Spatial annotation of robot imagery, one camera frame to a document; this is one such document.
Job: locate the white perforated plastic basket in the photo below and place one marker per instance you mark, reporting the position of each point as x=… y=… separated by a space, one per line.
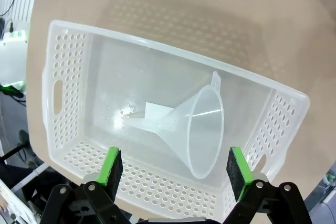
x=78 y=90

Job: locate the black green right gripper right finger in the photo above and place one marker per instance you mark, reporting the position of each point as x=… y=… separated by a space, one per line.
x=240 y=171

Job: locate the white paper label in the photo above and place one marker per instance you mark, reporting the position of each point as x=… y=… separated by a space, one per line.
x=155 y=111

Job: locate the white box with green light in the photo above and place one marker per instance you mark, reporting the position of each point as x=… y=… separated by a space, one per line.
x=14 y=39

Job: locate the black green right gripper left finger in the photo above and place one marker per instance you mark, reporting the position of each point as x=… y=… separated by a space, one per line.
x=110 y=171

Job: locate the clear plastic funnel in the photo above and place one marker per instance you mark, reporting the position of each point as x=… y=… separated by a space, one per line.
x=204 y=129

